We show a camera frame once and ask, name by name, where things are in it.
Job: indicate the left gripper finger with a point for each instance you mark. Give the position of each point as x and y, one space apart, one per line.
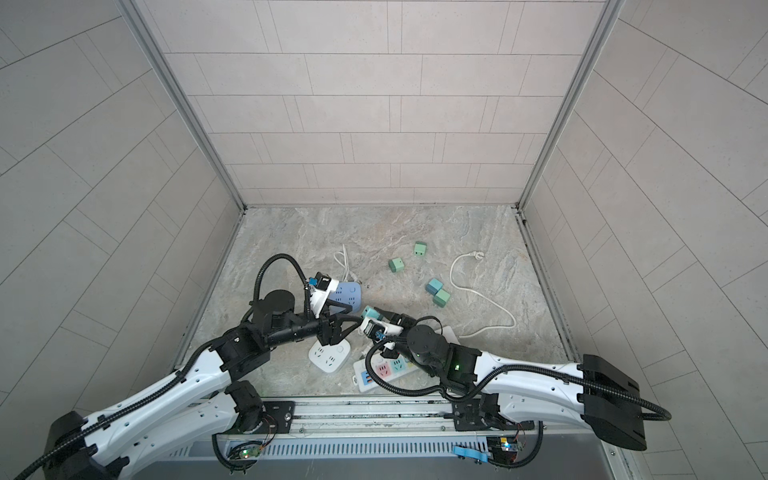
330 307
335 328

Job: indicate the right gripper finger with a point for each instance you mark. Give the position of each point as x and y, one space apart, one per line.
384 342
397 319

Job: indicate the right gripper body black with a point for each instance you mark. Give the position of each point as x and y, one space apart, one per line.
412 352

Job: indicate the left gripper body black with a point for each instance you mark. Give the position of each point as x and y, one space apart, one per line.
301 328

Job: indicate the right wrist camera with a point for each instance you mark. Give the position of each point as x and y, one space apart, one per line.
377 330

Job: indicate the circuit board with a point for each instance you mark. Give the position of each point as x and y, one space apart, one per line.
245 452
503 450

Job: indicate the green plug adapter left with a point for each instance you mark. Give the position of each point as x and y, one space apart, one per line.
396 265

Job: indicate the light green plug adapter far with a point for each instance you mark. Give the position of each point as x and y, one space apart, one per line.
420 248

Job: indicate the white square power socket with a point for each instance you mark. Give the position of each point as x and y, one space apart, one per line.
329 358

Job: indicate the aluminium rail frame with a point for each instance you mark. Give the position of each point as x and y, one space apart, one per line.
349 416

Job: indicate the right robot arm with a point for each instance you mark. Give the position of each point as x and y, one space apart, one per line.
506 393

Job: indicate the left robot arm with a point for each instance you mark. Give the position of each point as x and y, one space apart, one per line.
210 393

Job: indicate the blue tape piece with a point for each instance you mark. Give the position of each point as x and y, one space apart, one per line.
478 456

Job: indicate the blue square power socket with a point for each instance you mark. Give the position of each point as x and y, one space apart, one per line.
348 293

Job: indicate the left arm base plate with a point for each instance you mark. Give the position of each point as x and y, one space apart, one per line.
271 417

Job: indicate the left circuit board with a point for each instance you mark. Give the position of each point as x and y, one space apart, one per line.
245 452

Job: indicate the green plug adapter right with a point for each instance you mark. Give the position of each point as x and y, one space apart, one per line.
441 298

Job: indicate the white long power strip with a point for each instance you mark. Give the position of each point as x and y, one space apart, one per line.
384 372

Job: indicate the teal blue plug adapter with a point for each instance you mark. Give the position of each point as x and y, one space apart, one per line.
433 286

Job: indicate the right circuit board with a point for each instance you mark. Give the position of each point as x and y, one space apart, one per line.
503 450

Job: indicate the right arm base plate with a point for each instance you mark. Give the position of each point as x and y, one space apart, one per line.
483 413

